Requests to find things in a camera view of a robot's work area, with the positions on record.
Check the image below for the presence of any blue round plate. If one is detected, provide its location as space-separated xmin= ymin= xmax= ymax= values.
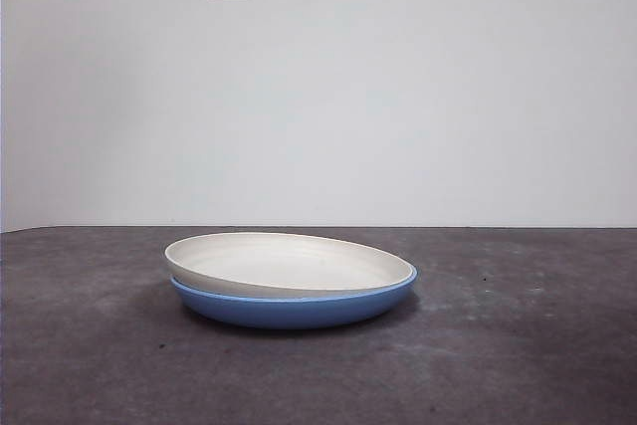
xmin=169 ymin=268 xmax=420 ymax=330

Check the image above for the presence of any white round plate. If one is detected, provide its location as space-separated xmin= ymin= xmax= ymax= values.
xmin=163 ymin=232 xmax=417 ymax=298

